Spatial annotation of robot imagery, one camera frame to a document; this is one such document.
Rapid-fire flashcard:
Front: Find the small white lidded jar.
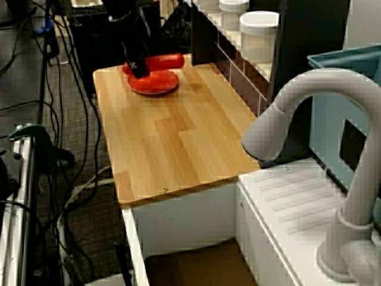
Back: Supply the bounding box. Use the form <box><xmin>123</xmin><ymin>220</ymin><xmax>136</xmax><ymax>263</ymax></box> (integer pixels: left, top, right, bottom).
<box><xmin>218</xmin><ymin>0</ymin><xmax>250</xmax><ymax>31</ymax></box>

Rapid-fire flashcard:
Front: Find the red round plate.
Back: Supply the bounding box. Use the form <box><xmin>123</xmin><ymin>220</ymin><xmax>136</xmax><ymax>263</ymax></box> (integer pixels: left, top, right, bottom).
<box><xmin>127</xmin><ymin>70</ymin><xmax>180</xmax><ymax>96</ymax></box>

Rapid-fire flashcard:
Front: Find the green handled clamp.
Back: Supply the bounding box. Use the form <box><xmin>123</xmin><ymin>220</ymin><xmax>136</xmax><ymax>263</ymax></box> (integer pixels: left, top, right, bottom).
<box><xmin>7</xmin><ymin>123</ymin><xmax>76</xmax><ymax>172</ymax></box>

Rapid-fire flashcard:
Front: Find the black hanging cable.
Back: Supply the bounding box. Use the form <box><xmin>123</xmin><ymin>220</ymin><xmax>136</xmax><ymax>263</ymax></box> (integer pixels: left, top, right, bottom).
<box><xmin>58</xmin><ymin>17</ymin><xmax>104</xmax><ymax>191</ymax></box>

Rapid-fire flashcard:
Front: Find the large white lidded jar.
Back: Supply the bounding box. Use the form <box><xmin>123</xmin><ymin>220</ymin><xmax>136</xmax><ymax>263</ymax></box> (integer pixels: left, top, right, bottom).
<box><xmin>239</xmin><ymin>11</ymin><xmax>281</xmax><ymax>64</ymax></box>

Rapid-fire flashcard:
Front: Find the red toy sausage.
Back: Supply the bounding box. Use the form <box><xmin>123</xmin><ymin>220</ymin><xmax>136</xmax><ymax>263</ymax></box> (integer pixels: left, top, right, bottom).
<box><xmin>122</xmin><ymin>52</ymin><xmax>186</xmax><ymax>76</ymax></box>

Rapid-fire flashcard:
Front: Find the white cable on carpet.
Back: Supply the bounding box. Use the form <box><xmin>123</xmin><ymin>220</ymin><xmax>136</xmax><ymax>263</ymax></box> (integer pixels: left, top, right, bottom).
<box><xmin>63</xmin><ymin>165</ymin><xmax>115</xmax><ymax>211</ymax></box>

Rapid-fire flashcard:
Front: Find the black mesh bag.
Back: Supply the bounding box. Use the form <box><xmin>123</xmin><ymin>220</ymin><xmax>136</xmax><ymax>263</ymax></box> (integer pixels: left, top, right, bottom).
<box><xmin>161</xmin><ymin>1</ymin><xmax>193</xmax><ymax>57</ymax></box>

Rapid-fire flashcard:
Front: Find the brown tiled backsplash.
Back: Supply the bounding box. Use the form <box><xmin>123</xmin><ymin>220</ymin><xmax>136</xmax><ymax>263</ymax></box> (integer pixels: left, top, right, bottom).
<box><xmin>213</xmin><ymin>29</ymin><xmax>268</xmax><ymax>117</ymax></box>

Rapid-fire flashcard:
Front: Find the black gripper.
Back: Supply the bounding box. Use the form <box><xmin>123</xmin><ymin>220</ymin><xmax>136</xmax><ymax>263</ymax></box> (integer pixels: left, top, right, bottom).
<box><xmin>107</xmin><ymin>8</ymin><xmax>152</xmax><ymax>80</ymax></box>

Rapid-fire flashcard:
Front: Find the white toy kitchen cabinet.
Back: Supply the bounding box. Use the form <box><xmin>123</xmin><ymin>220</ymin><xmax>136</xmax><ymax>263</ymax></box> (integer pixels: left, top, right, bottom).
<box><xmin>120</xmin><ymin>157</ymin><xmax>381</xmax><ymax>286</ymax></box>

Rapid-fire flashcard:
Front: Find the black looped cable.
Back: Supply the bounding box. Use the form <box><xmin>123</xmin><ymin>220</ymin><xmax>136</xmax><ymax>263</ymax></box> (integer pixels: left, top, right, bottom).
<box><xmin>0</xmin><ymin>100</ymin><xmax>62</xmax><ymax>150</ymax></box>

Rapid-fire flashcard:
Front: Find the black upright shelf panel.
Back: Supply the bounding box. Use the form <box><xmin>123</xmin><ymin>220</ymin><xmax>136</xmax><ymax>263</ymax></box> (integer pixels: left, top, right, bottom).
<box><xmin>191</xmin><ymin>0</ymin><xmax>221</xmax><ymax>67</ymax></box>

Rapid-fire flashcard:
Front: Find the teal plastic bin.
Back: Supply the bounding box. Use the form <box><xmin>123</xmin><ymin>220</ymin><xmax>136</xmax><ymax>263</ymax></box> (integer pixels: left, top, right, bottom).
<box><xmin>307</xmin><ymin>44</ymin><xmax>381</xmax><ymax>195</ymax></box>

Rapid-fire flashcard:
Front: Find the grey curved toy faucet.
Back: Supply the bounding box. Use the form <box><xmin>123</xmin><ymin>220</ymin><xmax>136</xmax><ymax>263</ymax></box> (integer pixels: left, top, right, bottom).
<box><xmin>242</xmin><ymin>68</ymin><xmax>381</xmax><ymax>284</ymax></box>

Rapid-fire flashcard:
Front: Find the dark tall side panel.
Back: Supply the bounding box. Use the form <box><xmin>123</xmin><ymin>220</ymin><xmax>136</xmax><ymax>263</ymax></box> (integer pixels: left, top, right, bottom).
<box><xmin>267</xmin><ymin>0</ymin><xmax>351</xmax><ymax>105</ymax></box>

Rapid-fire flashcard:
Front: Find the blue tape piece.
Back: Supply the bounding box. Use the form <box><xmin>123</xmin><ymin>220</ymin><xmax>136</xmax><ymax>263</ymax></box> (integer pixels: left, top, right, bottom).
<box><xmin>36</xmin><ymin>18</ymin><xmax>55</xmax><ymax>34</ymax></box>

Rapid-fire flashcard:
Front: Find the silver metal frame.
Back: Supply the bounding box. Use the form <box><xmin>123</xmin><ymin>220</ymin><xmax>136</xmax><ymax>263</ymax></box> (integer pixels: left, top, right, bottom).
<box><xmin>0</xmin><ymin>125</ymin><xmax>41</xmax><ymax>286</ymax></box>

